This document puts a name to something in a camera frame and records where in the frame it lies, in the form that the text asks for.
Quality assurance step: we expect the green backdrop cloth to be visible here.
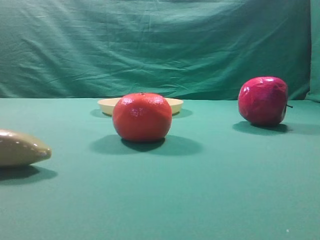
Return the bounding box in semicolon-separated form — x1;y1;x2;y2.
0;0;320;101

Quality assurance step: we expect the yellow plate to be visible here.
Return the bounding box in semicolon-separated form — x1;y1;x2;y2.
97;97;184;116

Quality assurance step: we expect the green table cloth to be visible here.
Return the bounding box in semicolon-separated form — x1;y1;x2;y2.
0;98;320;240

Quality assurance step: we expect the orange tangerine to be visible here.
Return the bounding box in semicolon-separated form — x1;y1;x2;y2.
112;93;172;143

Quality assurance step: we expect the red apple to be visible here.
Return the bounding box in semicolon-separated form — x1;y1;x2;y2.
238;76;288;126

